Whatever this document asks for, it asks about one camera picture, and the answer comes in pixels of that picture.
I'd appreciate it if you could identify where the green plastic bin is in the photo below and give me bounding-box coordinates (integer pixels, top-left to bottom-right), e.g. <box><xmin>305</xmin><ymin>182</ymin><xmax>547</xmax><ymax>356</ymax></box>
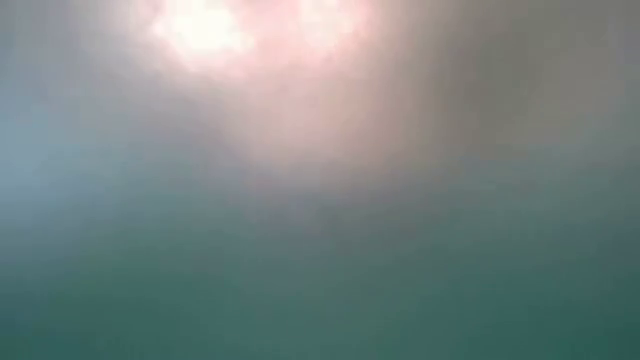
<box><xmin>0</xmin><ymin>0</ymin><xmax>640</xmax><ymax>360</ymax></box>

